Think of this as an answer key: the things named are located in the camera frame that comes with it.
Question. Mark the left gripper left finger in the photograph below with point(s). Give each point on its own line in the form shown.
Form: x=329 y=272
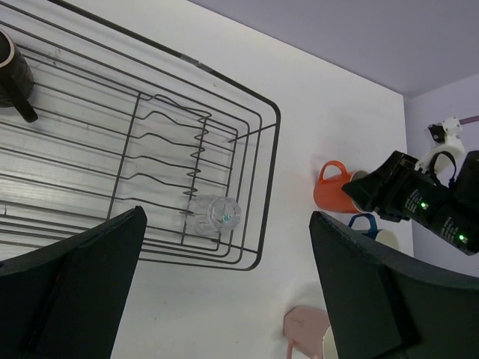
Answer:
x=66 y=300

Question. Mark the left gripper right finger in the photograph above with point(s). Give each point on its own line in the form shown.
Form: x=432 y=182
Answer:
x=383 y=303

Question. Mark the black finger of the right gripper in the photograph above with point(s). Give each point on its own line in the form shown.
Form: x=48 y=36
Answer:
x=367 y=191

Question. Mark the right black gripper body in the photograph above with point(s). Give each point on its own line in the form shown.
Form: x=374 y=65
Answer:
x=398 y=189

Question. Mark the orange mug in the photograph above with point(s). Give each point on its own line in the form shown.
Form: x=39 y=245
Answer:
x=328 y=193

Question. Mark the pink mug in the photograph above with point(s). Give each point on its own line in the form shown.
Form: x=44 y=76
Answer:
x=308 y=330

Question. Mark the clear glass cup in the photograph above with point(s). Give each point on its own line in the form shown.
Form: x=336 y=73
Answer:
x=209 y=214

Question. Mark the dark wire dish rack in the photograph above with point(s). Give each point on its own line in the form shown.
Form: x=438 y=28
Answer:
x=124 y=121

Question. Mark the dark grey mug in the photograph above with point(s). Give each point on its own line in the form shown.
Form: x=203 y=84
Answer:
x=17 y=81

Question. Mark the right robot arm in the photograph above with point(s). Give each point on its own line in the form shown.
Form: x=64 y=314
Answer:
x=452 y=210

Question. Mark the blue mug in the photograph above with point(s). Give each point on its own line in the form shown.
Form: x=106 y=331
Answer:
x=385 y=237

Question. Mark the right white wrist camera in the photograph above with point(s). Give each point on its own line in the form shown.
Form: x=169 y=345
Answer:
x=446 y=147

